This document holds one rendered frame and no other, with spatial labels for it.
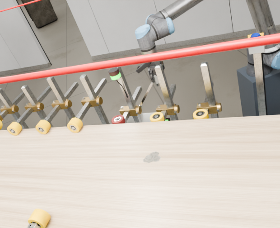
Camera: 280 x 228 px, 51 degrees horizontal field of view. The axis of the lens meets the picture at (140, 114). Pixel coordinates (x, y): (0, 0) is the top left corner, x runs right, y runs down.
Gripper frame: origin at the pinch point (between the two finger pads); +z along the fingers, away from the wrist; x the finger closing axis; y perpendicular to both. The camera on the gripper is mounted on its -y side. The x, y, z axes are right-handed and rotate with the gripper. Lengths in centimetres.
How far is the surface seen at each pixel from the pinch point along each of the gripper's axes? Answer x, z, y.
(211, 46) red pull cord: -121, -78, 59
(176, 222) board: -87, 7, 28
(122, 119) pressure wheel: -24.0, 6.4, -17.5
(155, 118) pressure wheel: -24.6, 6.8, 3.9
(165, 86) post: -9.9, -4.1, 9.6
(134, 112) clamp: -10.6, 12.5, -15.9
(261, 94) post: -10, 7, 60
